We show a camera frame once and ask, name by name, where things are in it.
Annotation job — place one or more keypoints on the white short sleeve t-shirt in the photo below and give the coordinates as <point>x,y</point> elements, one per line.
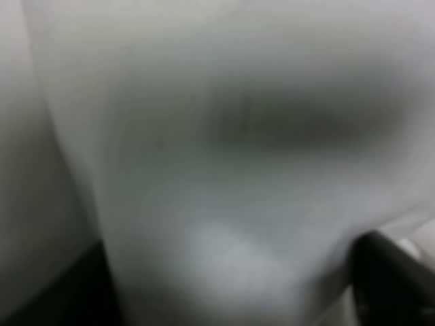
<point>226,153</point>

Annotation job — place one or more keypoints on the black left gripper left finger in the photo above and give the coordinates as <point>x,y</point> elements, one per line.
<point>83,295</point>

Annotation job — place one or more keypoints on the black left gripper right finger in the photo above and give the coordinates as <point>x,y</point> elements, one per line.
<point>389,286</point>

